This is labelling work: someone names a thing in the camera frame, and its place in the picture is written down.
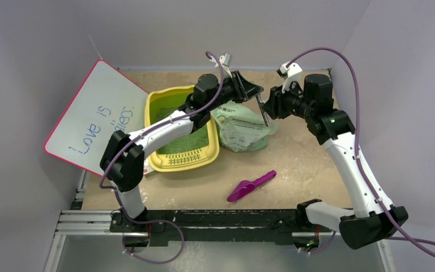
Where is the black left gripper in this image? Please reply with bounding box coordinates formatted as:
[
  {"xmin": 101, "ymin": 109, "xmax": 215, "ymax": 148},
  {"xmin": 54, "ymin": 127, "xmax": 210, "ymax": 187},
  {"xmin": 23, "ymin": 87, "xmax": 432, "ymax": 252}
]
[{"xmin": 207, "ymin": 71, "xmax": 263, "ymax": 112}]

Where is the black ruler strip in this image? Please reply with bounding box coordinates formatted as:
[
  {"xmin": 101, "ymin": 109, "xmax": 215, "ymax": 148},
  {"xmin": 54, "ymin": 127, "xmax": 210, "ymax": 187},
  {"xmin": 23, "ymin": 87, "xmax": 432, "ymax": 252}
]
[{"xmin": 256, "ymin": 94, "xmax": 271, "ymax": 127}]

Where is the green cat litter bag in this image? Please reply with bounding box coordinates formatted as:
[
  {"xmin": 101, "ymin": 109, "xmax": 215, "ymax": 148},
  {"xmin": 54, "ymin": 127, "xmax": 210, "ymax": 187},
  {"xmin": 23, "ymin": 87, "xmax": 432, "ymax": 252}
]
[{"xmin": 211, "ymin": 101, "xmax": 278, "ymax": 152}]

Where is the yellow litter box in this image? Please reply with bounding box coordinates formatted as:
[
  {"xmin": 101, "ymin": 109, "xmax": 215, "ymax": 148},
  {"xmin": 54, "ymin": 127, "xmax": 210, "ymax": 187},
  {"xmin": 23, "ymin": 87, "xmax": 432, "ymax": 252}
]
[{"xmin": 145, "ymin": 85, "xmax": 220, "ymax": 172}]

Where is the magenta plastic litter scoop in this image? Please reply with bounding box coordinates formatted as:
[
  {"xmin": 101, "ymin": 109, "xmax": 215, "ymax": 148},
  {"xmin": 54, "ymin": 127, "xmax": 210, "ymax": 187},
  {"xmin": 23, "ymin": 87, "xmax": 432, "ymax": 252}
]
[{"xmin": 227, "ymin": 170, "xmax": 277, "ymax": 202}]

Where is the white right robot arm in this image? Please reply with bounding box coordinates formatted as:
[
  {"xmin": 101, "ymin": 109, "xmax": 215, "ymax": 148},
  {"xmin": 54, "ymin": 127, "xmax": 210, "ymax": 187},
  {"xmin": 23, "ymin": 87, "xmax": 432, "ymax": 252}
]
[{"xmin": 263, "ymin": 74, "xmax": 408, "ymax": 249}]

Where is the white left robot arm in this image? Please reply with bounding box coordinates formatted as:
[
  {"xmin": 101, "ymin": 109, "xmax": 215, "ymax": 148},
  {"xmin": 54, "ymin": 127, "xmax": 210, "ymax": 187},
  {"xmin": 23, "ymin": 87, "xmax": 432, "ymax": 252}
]
[{"xmin": 100, "ymin": 71, "xmax": 263, "ymax": 232}]

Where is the small white red box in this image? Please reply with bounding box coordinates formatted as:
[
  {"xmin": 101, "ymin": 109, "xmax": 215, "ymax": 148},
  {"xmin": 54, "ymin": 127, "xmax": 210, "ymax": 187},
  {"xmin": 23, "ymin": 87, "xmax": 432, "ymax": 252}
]
[{"xmin": 143, "ymin": 168, "xmax": 155, "ymax": 177}]

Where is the pink framed whiteboard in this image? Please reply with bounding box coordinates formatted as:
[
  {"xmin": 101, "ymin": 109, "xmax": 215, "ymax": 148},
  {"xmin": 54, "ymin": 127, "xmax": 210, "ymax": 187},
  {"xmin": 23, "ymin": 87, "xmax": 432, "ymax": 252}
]
[{"xmin": 43, "ymin": 60, "xmax": 148, "ymax": 175}]

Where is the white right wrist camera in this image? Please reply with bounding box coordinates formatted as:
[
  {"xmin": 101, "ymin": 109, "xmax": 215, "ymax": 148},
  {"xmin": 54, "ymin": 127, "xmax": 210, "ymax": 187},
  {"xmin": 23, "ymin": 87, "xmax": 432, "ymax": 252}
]
[{"xmin": 276, "ymin": 62, "xmax": 303, "ymax": 94}]

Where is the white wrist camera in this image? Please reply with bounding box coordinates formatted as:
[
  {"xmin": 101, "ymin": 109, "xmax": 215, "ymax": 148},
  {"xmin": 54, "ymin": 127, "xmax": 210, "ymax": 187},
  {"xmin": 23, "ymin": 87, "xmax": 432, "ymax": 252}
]
[
  {"xmin": 212, "ymin": 52, "xmax": 232, "ymax": 79},
  {"xmin": 276, "ymin": 62, "xmax": 303, "ymax": 94}
]

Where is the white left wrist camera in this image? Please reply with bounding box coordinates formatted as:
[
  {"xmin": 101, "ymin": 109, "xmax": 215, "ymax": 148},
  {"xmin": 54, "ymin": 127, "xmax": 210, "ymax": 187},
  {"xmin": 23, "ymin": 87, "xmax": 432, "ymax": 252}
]
[{"xmin": 212, "ymin": 52, "xmax": 232, "ymax": 79}]

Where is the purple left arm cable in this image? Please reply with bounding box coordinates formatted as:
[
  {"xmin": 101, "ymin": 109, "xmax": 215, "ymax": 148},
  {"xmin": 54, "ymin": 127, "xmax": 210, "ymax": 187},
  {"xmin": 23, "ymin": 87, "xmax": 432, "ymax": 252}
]
[{"xmin": 99, "ymin": 51, "xmax": 225, "ymax": 225}]

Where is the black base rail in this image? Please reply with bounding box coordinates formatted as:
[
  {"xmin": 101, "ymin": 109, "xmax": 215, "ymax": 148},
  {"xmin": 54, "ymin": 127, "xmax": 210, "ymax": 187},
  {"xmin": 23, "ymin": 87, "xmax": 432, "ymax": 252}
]
[{"xmin": 110, "ymin": 209, "xmax": 329, "ymax": 247}]

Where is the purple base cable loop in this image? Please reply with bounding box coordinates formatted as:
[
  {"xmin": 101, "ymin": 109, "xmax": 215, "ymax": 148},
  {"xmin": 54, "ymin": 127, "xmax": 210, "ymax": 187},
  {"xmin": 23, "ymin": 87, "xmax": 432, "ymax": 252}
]
[{"xmin": 122, "ymin": 219, "xmax": 186, "ymax": 265}]

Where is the aluminium frame rail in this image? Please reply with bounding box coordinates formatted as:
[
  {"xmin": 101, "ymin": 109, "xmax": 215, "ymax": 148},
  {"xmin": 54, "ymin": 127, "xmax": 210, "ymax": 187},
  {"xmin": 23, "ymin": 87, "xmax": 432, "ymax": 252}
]
[{"xmin": 54, "ymin": 210, "xmax": 148, "ymax": 237}]

